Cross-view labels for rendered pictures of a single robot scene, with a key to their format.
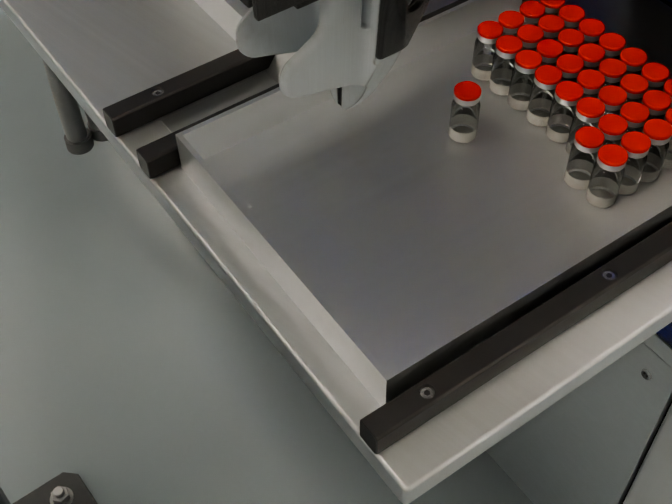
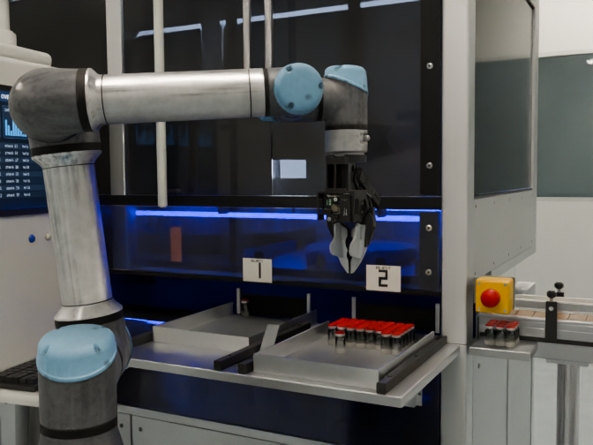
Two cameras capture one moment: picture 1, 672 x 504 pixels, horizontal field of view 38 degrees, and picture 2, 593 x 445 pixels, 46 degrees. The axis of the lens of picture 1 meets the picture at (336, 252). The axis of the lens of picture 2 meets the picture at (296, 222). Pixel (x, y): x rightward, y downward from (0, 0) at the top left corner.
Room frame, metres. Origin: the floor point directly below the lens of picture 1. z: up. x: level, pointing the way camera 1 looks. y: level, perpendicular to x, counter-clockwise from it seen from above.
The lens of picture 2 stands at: (-0.69, 0.67, 1.26)
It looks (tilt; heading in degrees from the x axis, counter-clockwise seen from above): 4 degrees down; 332
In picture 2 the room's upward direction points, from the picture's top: 1 degrees counter-clockwise
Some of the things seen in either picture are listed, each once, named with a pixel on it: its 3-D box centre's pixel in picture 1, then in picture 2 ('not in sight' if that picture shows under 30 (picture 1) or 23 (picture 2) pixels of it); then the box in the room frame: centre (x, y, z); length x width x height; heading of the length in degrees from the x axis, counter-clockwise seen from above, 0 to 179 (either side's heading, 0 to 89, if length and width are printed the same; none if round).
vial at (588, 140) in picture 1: (584, 158); (386, 343); (0.50, -0.18, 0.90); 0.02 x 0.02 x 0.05
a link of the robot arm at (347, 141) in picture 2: not in sight; (348, 143); (0.35, 0.00, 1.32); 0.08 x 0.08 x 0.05
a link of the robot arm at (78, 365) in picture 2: not in sight; (78, 373); (0.41, 0.47, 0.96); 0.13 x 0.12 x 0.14; 157
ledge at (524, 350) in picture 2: not in sight; (505, 346); (0.45, -0.47, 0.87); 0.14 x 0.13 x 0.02; 124
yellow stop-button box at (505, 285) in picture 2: not in sight; (495, 294); (0.44, -0.43, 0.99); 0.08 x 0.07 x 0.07; 124
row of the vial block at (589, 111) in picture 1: (554, 104); (365, 337); (0.56, -0.17, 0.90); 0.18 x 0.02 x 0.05; 34
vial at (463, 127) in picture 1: (464, 114); (340, 343); (0.55, -0.10, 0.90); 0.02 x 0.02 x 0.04
